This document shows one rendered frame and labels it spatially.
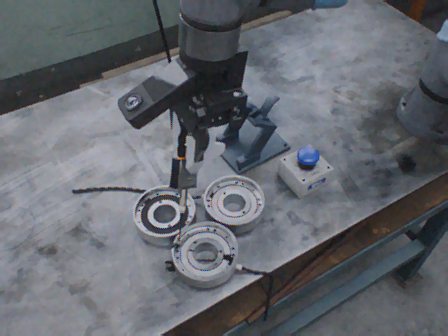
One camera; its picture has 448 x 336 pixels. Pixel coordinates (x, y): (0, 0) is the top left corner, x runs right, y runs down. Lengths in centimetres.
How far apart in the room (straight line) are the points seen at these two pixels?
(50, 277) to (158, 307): 18
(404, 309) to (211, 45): 132
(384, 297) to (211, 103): 123
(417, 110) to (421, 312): 90
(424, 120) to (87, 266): 69
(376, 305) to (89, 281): 112
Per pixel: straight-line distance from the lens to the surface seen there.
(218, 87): 60
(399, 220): 116
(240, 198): 78
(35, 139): 98
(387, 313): 166
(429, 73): 94
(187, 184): 69
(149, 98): 57
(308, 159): 78
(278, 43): 117
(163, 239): 72
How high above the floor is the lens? 145
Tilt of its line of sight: 50 degrees down
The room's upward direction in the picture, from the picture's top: straight up
